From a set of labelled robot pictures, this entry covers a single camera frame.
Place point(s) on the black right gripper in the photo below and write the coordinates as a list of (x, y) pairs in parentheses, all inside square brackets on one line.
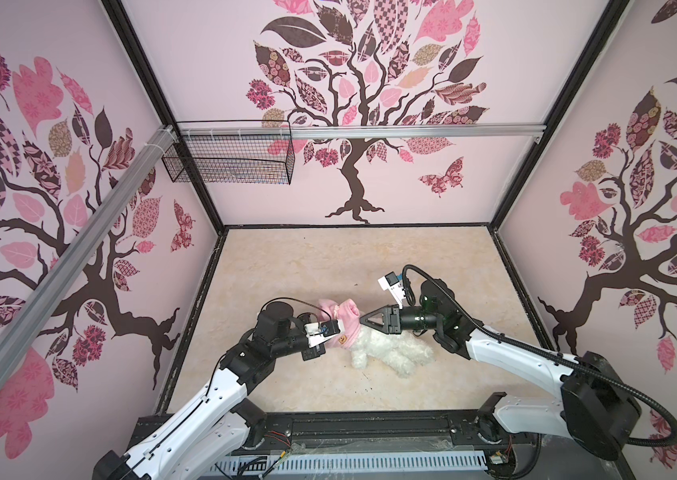
[(387, 319)]

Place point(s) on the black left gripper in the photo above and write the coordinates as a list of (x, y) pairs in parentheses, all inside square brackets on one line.
[(312, 353)]

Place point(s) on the white teddy bear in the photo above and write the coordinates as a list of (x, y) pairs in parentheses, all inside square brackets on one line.
[(402, 353)]

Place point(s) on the pink teddy hoodie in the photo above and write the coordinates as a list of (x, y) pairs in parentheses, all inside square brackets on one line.
[(348, 314)]

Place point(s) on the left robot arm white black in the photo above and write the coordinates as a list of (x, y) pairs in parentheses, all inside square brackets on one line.
[(219, 419)]

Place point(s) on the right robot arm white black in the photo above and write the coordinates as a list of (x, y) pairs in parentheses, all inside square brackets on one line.
[(582, 403)]

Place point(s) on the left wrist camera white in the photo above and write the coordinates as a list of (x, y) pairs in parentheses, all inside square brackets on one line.
[(319, 333)]

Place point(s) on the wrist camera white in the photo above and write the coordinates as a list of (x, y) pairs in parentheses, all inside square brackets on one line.
[(319, 333), (393, 284)]

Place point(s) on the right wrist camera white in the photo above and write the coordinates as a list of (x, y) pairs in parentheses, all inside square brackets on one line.
[(393, 284)]

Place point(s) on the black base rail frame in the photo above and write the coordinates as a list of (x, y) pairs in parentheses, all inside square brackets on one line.
[(515, 456)]

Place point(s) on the white slotted cable duct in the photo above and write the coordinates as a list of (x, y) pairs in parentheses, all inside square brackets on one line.
[(312, 465)]

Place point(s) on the black wire basket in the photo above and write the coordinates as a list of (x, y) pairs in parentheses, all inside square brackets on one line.
[(232, 151)]

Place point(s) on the back aluminium rail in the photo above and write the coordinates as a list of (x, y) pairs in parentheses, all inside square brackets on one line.
[(361, 132)]

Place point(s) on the aluminium rail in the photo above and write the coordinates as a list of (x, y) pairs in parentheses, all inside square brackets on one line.
[(21, 333), (361, 132)]

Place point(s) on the left aluminium rail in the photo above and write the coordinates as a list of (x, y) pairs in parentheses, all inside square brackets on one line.
[(21, 333)]

